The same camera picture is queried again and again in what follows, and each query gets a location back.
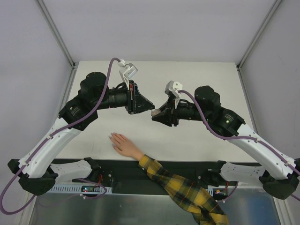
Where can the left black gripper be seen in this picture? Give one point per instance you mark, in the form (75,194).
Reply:
(131,98)

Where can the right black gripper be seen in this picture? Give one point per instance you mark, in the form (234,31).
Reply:
(173,112)

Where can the glitter nail polish bottle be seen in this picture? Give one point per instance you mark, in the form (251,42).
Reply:
(155,112)

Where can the yellow plaid sleeve forearm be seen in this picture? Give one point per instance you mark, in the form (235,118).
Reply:
(185,193)

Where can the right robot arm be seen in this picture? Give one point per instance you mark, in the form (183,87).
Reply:
(277,173)

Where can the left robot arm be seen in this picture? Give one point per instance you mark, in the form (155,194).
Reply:
(37,173)

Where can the mannequin hand with painted nails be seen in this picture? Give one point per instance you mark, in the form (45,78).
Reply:
(125,147)

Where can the green circuit board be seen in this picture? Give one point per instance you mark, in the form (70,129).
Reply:
(90,189)

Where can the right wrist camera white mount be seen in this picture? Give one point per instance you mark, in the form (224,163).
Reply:
(174,88)

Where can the right aluminium frame post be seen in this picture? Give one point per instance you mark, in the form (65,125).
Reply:
(267,19)

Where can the aluminium frame post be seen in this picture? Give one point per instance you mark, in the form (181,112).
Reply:
(55,32)
(267,19)

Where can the left aluminium frame post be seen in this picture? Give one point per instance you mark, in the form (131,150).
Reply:
(55,32)

